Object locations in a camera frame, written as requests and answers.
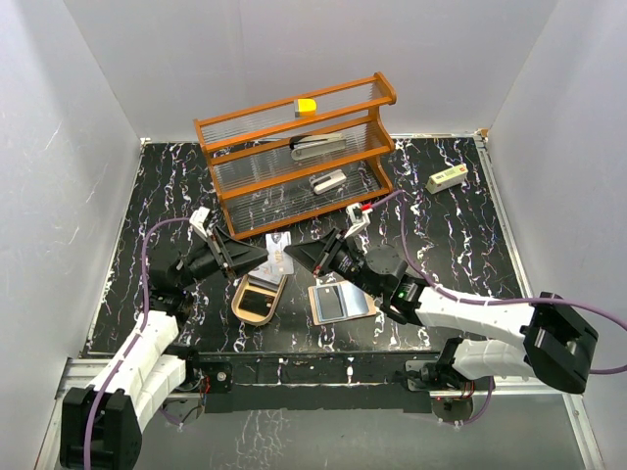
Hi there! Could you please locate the white staples box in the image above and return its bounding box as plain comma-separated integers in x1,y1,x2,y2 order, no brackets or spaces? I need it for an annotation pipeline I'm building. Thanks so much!
426,164,468,194

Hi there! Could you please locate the yellow grey tape dispenser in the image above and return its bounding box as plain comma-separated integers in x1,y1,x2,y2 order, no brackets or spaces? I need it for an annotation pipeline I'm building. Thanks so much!
294,98,317,118

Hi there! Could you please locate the black credit card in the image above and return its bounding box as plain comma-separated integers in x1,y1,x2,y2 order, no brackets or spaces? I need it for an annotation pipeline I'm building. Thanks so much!
238,290,275,317

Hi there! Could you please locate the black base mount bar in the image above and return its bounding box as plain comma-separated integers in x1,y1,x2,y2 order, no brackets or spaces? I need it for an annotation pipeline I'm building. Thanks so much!
197,352,436,413

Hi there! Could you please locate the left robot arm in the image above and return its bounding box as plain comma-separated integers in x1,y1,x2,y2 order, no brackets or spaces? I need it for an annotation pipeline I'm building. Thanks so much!
60,228,268,469

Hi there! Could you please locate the large grey black stapler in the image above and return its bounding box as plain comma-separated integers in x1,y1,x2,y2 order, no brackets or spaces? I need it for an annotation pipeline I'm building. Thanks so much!
289,133,346,162

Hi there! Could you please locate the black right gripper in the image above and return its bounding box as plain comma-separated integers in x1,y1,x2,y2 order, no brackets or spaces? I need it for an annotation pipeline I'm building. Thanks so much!
286,226,382,299

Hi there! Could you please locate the small white stapler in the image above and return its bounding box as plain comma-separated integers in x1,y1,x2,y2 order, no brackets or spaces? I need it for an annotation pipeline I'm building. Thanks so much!
311,169,347,195

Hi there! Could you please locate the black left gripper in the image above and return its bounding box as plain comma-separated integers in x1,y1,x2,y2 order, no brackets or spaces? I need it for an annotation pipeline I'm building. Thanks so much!
177,226,268,289

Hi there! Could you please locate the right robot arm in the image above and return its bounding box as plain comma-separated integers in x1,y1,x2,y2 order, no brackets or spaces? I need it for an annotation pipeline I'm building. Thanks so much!
284,229,599,395

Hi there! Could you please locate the beige card box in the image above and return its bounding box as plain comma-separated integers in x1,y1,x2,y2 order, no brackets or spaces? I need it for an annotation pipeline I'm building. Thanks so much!
231,275,287,327

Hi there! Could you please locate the orange wooden shelf rack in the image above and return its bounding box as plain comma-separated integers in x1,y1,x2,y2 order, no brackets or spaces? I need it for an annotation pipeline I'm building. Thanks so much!
194,71,397,239

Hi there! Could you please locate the pink leather card holder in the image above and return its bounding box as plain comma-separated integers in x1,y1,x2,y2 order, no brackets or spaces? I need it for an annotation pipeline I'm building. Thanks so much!
307,281,378,327

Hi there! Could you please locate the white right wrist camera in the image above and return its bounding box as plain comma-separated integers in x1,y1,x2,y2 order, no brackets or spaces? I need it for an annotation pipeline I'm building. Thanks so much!
344,203,372,240

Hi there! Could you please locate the white card stack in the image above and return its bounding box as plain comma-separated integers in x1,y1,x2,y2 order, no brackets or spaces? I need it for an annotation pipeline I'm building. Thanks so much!
248,265,283,292

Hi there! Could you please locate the aluminium frame rail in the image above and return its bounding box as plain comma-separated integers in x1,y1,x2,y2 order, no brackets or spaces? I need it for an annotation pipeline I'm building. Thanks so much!
474,129,606,470

